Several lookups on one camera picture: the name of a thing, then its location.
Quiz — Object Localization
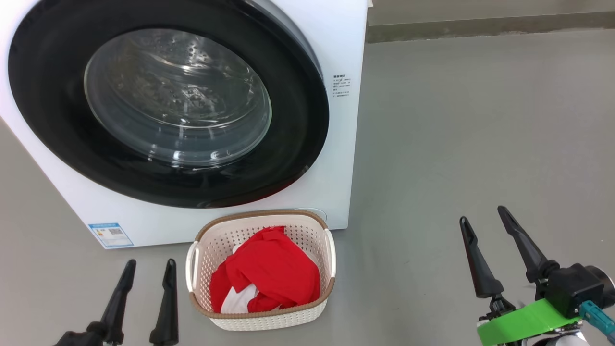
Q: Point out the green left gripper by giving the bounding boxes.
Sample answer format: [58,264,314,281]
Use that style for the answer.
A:
[53,259,179,346]

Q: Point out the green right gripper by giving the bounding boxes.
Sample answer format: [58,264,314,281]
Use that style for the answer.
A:
[459,206,584,346]

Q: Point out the red cloth garment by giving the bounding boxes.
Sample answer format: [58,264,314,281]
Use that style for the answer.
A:
[210,226,321,314]

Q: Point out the black round glass washer door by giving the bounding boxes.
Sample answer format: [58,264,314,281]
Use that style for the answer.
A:
[8,0,330,209]

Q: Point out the cream perforated basket brown rim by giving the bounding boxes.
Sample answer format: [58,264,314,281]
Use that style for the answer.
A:
[186,210,336,331]

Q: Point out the white front-load washing machine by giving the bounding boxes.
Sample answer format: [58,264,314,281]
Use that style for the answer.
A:
[0,0,368,249]

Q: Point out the blue white energy label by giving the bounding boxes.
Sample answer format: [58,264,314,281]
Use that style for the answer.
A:
[88,222,135,248]

